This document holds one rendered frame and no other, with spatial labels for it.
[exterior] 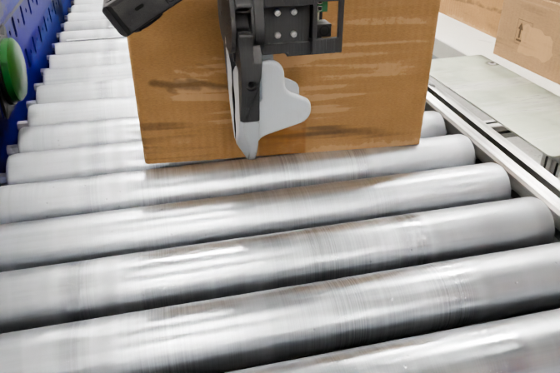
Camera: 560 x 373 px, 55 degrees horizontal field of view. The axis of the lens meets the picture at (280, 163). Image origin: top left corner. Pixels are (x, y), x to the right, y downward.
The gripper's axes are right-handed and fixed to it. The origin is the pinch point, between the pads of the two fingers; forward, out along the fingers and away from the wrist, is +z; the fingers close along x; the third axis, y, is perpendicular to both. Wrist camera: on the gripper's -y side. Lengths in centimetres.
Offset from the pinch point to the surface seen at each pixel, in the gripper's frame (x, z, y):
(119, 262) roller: -5.9, 5.8, -10.7
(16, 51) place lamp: 22.8, -2.5, -21.1
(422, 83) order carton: 6.5, -1.2, 19.5
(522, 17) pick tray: 27, -1, 45
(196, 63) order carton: 8.3, -4.5, -2.7
